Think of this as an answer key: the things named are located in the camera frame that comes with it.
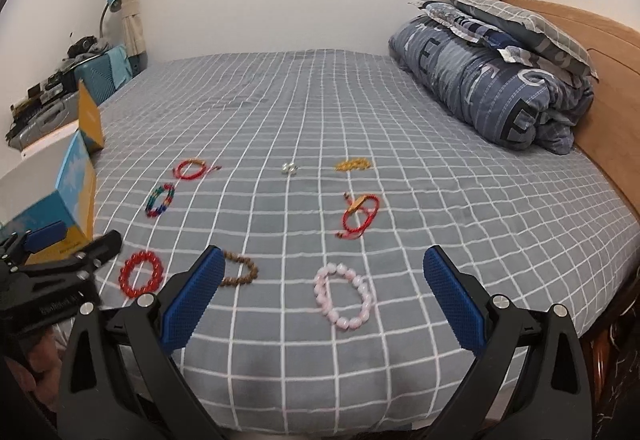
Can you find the red bead bracelet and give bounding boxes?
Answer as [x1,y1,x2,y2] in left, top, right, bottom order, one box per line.
[118,248,165,299]

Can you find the white blue yellow cardboard box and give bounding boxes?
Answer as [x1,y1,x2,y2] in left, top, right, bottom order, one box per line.
[1,84,104,264]

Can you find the multicolour bead bracelet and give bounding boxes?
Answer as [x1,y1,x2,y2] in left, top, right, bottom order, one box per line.
[144,182,177,219]

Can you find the brown wooden bead bracelet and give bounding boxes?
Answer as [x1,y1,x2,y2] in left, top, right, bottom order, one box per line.
[218,251,260,289]

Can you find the red cord bracelet gold tube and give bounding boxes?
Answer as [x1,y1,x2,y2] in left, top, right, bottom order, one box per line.
[172,157,221,181]

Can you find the pink bead bracelet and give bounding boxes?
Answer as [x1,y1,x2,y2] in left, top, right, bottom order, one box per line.
[312,261,376,332]

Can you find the red cord bracelet gold charm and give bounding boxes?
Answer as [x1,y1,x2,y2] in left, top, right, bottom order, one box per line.
[335,193,381,240]

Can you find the yellow amber bead bracelet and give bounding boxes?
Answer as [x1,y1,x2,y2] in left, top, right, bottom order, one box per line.
[334,156,374,173]

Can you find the person's left hand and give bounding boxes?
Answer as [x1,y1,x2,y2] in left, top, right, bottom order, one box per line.
[4,329,62,413]

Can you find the grey hard suitcase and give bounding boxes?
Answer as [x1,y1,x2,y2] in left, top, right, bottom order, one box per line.
[6,92,79,151]

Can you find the black clutter pile on suitcases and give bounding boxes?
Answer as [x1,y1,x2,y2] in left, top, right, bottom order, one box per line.
[11,36,111,123]

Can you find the teal suitcase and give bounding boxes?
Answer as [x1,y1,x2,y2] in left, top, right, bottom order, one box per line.
[74,45,134,106]

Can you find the small silver white earrings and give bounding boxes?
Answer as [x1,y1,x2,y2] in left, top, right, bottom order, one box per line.
[281,163,298,176]

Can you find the grey checked bed sheet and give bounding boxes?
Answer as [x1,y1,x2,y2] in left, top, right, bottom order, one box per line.
[94,50,639,436]

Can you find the blue desk lamp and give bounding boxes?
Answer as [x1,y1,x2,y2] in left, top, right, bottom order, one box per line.
[99,0,122,38]

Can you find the wooden headboard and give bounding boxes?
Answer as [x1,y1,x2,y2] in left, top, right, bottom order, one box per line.
[505,0,640,213]

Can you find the folded blue grey duvet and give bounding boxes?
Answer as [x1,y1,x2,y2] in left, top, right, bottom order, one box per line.
[388,15,594,154]

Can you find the grey checked pillow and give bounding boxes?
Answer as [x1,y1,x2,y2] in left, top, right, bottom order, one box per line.
[450,0,600,81]

